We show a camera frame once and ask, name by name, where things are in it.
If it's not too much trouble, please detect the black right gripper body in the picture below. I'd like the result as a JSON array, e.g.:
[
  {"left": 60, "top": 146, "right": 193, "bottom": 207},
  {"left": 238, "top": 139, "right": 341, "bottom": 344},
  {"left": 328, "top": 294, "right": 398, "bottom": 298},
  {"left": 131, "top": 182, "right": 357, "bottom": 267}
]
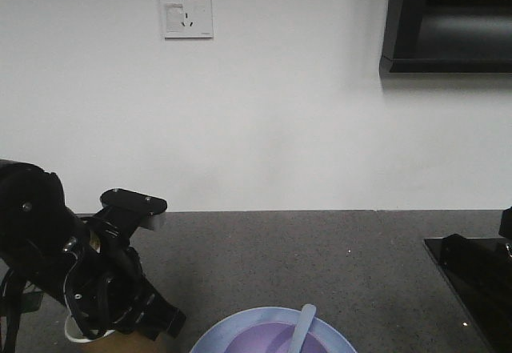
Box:
[{"left": 498, "top": 207, "right": 512, "bottom": 238}]

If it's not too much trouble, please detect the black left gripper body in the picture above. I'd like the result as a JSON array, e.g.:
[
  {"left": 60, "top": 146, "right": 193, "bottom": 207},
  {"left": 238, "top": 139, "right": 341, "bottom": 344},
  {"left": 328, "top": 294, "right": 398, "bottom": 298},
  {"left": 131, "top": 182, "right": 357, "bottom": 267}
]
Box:
[{"left": 63, "top": 246, "right": 186, "bottom": 340}]

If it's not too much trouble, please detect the brown paper cup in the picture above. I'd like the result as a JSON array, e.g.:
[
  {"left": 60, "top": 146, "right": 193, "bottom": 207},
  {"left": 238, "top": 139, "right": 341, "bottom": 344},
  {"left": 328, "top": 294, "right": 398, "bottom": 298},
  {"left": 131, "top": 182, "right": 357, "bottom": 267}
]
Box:
[{"left": 64, "top": 316, "right": 167, "bottom": 353}]

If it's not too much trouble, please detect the purple bowl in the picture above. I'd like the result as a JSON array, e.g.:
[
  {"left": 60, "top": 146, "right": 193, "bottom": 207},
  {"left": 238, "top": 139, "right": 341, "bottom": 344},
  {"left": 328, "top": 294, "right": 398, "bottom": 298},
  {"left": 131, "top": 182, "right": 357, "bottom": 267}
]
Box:
[{"left": 226, "top": 321, "right": 321, "bottom": 353}]

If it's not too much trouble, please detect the light blue spoon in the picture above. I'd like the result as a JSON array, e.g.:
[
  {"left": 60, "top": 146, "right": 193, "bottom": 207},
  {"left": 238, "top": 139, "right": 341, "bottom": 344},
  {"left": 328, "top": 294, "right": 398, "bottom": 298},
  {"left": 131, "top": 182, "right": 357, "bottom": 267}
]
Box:
[{"left": 287, "top": 303, "right": 317, "bottom": 353}]

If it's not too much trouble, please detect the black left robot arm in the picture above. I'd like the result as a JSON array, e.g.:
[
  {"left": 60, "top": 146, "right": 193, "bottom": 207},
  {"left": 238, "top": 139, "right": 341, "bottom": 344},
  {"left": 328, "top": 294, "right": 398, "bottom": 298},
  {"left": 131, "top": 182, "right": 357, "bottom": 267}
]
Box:
[{"left": 1, "top": 160, "right": 186, "bottom": 352}]

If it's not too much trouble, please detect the light blue plate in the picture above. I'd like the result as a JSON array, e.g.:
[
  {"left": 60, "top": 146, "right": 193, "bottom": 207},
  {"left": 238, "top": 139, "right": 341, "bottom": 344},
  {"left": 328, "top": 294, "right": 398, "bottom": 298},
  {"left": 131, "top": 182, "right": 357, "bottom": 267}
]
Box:
[{"left": 191, "top": 307, "right": 356, "bottom": 352}]

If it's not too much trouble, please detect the black induction cooktop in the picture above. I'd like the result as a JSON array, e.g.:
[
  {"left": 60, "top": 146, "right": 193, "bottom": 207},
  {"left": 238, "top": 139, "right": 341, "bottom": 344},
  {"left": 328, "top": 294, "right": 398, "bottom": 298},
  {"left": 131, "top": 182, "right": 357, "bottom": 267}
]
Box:
[{"left": 424, "top": 234, "right": 511, "bottom": 352}]

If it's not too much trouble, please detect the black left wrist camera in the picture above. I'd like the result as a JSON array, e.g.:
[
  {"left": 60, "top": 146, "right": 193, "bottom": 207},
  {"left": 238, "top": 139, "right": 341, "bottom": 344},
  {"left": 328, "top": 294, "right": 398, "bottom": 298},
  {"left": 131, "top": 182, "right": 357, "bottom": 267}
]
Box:
[{"left": 82, "top": 188, "right": 167, "bottom": 246}]

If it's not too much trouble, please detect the white wall socket plate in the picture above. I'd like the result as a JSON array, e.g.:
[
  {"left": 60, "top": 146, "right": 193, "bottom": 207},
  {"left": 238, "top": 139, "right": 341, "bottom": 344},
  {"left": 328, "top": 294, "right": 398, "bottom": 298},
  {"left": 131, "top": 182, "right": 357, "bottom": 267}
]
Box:
[{"left": 159, "top": 0, "right": 214, "bottom": 39}]

